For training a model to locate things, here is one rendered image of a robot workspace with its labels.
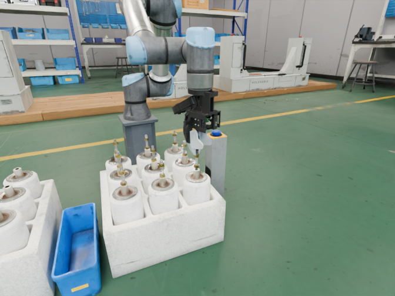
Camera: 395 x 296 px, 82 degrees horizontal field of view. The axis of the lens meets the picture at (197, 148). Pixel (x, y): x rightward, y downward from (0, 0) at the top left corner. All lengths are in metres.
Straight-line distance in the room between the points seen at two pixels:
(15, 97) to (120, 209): 2.17
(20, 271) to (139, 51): 0.65
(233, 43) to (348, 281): 2.88
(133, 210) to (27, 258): 0.28
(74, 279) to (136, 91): 0.85
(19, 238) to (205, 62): 0.67
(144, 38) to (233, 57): 2.65
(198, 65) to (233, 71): 2.71
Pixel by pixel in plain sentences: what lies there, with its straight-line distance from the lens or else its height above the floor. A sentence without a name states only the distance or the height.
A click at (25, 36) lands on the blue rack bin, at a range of 5.38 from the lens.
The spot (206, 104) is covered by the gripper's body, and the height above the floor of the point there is 0.51.
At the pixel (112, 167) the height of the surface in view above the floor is 0.24.
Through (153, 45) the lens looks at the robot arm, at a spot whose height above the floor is 0.66.
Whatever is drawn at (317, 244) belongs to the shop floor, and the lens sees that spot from 1.00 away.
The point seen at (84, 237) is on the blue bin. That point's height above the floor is 0.00.
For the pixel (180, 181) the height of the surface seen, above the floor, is 0.19.
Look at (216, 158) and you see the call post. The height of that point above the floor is 0.22.
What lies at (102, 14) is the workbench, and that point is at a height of 1.39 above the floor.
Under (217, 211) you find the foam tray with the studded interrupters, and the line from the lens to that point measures 0.80.
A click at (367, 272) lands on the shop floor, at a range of 0.99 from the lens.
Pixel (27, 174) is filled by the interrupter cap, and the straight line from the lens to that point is 0.99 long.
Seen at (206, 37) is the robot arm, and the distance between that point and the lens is 0.63.
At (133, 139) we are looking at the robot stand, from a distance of 1.27.
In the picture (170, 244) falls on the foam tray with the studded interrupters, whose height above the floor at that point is 0.07.
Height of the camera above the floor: 0.66
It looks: 24 degrees down
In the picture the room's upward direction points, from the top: straight up
